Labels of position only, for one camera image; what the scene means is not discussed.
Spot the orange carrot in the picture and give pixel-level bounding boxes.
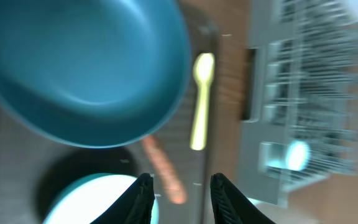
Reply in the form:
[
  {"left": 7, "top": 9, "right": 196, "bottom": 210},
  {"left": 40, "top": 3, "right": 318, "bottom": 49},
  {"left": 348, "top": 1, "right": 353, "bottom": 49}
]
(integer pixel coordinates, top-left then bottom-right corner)
[{"left": 141, "top": 135, "right": 188, "bottom": 205}]

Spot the light blue bowl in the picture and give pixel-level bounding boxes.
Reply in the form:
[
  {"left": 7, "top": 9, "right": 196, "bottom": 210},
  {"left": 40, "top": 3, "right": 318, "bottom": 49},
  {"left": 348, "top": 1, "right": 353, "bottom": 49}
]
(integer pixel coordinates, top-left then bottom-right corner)
[{"left": 43, "top": 173, "right": 159, "bottom": 224}]

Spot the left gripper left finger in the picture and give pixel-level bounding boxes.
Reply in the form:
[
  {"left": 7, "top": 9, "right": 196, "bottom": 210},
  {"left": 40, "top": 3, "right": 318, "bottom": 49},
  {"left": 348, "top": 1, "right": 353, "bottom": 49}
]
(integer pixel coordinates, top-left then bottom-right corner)
[{"left": 91, "top": 173, "right": 155, "bottom": 224}]

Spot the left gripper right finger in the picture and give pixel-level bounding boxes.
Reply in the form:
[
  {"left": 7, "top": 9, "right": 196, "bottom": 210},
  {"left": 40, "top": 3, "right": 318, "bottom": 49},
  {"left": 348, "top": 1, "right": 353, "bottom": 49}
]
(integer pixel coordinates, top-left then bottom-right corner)
[{"left": 210, "top": 173, "right": 275, "bottom": 224}]

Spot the yellow plastic spoon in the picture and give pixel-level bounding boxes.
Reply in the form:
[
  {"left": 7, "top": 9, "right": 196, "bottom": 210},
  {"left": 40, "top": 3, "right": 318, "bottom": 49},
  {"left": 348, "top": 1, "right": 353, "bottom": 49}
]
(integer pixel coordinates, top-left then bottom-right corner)
[{"left": 190, "top": 53, "right": 215, "bottom": 151}]

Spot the light blue cup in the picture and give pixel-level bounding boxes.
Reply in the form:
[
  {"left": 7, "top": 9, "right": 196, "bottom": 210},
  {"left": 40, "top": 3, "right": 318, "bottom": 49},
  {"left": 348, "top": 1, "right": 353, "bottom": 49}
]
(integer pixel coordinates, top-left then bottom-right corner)
[{"left": 265, "top": 140, "right": 311, "bottom": 171}]

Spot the dark blue plate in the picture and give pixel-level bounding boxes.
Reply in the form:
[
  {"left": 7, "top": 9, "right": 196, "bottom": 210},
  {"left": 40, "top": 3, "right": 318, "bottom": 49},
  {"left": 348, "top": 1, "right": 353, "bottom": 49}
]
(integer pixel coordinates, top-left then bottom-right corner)
[{"left": 0, "top": 0, "right": 192, "bottom": 148}]

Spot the grey dishwasher rack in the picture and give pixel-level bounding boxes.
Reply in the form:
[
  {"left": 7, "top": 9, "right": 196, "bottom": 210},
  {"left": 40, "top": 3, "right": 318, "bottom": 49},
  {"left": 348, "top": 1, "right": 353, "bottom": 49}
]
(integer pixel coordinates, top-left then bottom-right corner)
[{"left": 237, "top": 0, "right": 358, "bottom": 207}]

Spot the brown serving tray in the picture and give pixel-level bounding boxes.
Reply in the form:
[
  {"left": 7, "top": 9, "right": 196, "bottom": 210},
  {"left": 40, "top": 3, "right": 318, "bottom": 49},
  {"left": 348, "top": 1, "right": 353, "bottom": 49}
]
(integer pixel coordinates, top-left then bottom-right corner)
[{"left": 0, "top": 1, "right": 216, "bottom": 223}]

